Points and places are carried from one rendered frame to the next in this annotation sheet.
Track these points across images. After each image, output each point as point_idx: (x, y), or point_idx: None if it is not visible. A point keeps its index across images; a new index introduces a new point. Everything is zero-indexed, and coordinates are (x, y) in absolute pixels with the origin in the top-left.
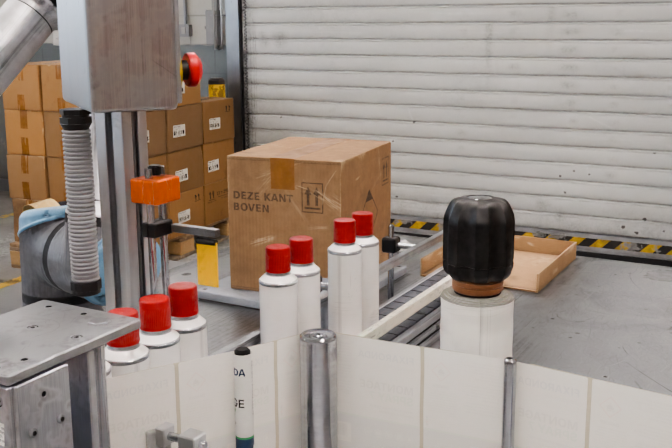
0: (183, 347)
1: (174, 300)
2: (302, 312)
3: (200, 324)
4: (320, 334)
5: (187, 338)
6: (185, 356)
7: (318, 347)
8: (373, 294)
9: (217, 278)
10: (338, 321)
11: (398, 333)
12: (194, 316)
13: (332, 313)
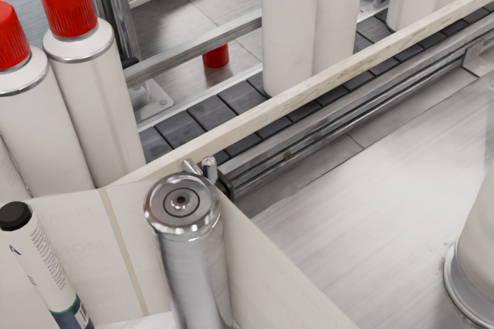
0: (67, 79)
1: (44, 9)
2: None
3: (91, 50)
4: (184, 202)
5: (69, 69)
6: (73, 90)
7: (164, 238)
8: None
9: None
10: None
11: (492, 9)
12: (83, 35)
13: None
